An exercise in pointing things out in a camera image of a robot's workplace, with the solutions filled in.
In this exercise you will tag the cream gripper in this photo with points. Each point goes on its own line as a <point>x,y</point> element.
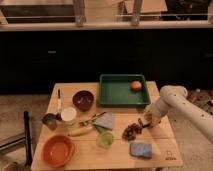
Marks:
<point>152,117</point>

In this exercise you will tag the white eraser with black sleeve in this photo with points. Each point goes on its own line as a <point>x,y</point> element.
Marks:
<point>143,123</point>

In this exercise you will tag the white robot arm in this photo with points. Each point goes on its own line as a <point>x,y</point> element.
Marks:
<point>175,97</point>

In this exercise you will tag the green plastic cup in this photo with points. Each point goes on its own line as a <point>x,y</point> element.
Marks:
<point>105,140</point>

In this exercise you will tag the white plastic cup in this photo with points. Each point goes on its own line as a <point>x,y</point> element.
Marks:
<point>69,115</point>

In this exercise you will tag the metal measuring cup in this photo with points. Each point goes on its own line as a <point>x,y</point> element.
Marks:
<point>51,120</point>

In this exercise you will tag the orange fruit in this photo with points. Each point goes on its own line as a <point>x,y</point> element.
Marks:
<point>136,85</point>

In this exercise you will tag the bunch of red grapes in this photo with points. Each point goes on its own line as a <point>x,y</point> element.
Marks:
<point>131,131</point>

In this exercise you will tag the blue sponge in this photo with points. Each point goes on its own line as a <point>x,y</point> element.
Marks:
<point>139,149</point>

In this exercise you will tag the green plastic tray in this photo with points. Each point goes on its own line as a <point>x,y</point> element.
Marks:
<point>115,91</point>

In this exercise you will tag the blue grey cloth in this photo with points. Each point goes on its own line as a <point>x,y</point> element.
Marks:
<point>106,121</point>

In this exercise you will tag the dark purple bowl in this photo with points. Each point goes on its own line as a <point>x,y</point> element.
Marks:
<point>83,100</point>

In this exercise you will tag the orange plastic bowl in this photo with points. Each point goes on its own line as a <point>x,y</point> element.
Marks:
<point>57,151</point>

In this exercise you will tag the black chair frame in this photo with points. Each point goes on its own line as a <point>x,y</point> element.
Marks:
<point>24,137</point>

